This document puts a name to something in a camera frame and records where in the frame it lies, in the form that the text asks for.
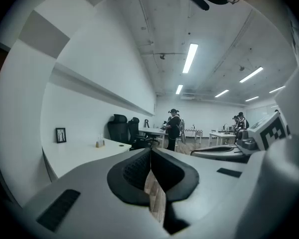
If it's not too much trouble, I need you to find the red white patterned table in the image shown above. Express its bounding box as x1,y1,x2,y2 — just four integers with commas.
184,129,204,144

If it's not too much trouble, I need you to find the black picture frame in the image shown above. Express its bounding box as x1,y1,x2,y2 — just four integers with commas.
55,127,67,144

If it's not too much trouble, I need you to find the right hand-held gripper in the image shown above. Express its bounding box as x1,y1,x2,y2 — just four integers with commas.
190,111,291,163

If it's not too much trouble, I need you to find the black office chair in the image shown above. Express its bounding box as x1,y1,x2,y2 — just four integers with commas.
128,117,160,151
107,114,131,145

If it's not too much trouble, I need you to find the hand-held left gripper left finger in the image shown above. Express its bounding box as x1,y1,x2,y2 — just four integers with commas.
21,147,169,239

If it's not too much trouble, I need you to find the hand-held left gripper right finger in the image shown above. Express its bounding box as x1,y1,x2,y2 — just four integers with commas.
151,147,248,239

